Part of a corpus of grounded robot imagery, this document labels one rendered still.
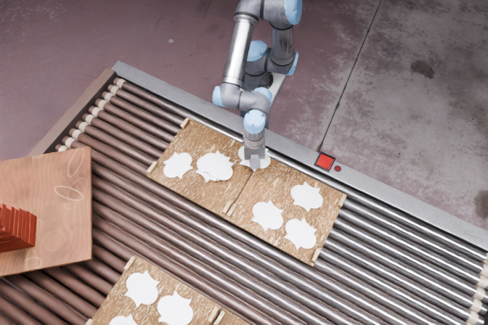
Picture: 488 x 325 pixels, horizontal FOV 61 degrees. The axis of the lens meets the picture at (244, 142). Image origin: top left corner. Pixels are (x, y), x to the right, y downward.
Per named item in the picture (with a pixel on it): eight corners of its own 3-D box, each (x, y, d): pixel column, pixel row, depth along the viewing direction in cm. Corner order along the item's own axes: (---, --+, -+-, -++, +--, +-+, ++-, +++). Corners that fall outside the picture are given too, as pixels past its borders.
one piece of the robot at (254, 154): (242, 155, 155) (243, 173, 169) (266, 154, 155) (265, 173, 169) (241, 128, 161) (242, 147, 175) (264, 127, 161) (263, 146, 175)
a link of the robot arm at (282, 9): (269, 54, 209) (266, -20, 158) (299, 59, 207) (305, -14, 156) (264, 75, 206) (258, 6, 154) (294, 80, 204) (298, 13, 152)
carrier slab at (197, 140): (189, 119, 203) (188, 117, 201) (263, 155, 192) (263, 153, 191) (147, 177, 188) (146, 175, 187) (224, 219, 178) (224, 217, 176)
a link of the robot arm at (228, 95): (237, -22, 158) (208, 101, 154) (265, -18, 157) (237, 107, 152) (241, -7, 170) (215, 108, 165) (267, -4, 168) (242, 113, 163)
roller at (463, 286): (102, 101, 214) (99, 96, 210) (486, 293, 165) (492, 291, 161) (96, 108, 212) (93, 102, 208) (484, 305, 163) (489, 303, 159)
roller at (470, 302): (96, 108, 212) (92, 103, 208) (483, 305, 163) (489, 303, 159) (90, 115, 210) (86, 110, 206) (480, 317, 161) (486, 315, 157)
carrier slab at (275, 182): (263, 156, 192) (263, 154, 191) (346, 196, 182) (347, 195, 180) (225, 220, 178) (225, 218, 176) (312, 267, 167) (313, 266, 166)
